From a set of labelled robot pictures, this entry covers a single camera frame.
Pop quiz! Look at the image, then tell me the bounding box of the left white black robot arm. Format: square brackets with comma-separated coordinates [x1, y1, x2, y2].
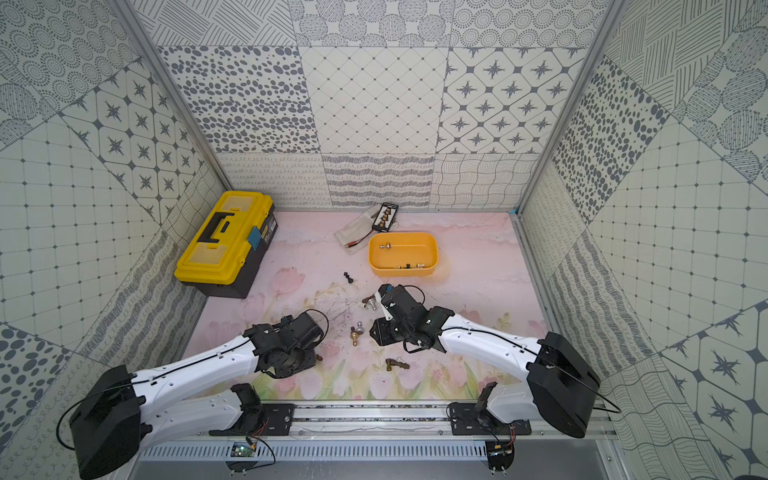
[59, 311, 328, 479]

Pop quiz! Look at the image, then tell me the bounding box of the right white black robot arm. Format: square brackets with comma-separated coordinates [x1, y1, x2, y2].
[370, 284, 601, 438]

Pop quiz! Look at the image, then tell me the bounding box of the yellow plastic storage tray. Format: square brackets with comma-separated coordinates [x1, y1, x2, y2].
[368, 232, 440, 278]

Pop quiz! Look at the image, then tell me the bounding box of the yellow plastic toolbox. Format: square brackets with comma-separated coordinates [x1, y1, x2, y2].
[174, 191, 278, 299]

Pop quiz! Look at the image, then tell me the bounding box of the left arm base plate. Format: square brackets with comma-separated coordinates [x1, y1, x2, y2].
[208, 403, 296, 437]

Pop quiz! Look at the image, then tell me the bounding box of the aluminium front rail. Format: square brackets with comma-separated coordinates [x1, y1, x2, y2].
[122, 400, 619, 442]

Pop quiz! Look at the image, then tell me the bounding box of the clear plastic bag with cable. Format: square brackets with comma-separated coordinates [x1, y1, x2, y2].
[334, 205, 381, 255]

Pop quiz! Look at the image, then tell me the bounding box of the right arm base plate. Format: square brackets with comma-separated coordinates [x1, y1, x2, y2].
[446, 402, 532, 437]

